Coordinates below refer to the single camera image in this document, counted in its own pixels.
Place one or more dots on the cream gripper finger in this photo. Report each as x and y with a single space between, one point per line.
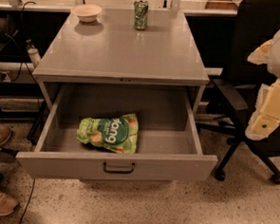
266 117
260 55

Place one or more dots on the green rice chip bag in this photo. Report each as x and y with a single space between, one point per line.
119 135

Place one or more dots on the open grey top drawer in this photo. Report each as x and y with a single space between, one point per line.
168 146

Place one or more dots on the grey drawer cabinet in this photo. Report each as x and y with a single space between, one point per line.
108 68

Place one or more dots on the black office chair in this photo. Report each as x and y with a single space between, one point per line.
237 88

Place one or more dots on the green soda can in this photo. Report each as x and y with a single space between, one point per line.
141 14

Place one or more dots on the beige paper bowl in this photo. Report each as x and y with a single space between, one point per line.
86 13

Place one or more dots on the black drawer handle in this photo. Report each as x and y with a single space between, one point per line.
112 168

